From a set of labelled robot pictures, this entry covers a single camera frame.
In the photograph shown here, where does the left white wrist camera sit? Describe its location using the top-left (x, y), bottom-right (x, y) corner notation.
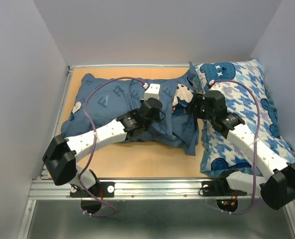
top-left (143, 83), bottom-right (161, 101)

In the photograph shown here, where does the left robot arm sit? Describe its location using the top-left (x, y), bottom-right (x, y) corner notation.
top-left (42, 98), bottom-right (162, 196)

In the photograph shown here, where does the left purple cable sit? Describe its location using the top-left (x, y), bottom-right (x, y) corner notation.
top-left (81, 76), bottom-right (149, 217)

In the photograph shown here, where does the blue houndstooth bear pillow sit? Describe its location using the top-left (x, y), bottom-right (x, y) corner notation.
top-left (189, 59), bottom-right (295, 176)

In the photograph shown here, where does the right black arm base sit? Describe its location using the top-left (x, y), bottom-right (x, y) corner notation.
top-left (198, 179), bottom-right (248, 214)

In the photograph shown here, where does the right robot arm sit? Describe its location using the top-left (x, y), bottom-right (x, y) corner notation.
top-left (186, 90), bottom-right (295, 210)

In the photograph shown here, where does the dark blue lettered pillowcase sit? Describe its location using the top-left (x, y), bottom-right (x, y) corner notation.
top-left (61, 66), bottom-right (199, 156)

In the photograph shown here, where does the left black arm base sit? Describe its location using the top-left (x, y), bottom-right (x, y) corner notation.
top-left (70, 181), bottom-right (115, 214)

